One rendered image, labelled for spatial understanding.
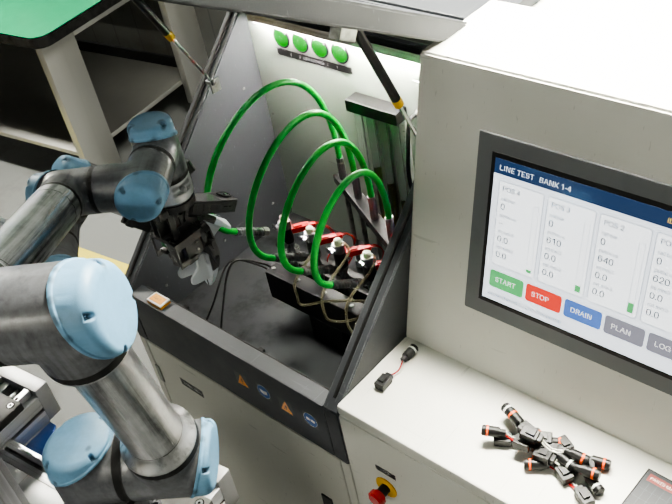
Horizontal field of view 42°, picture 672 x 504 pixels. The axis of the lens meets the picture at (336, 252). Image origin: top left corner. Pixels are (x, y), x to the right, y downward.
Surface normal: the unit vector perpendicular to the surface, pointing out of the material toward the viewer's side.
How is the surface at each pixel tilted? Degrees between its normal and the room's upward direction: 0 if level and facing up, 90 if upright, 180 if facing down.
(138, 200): 90
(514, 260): 76
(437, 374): 0
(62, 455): 8
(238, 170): 90
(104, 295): 84
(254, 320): 0
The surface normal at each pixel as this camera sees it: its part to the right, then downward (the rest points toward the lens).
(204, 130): 0.74, 0.33
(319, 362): -0.15, -0.76
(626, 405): -0.67, 0.36
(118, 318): 0.96, -0.18
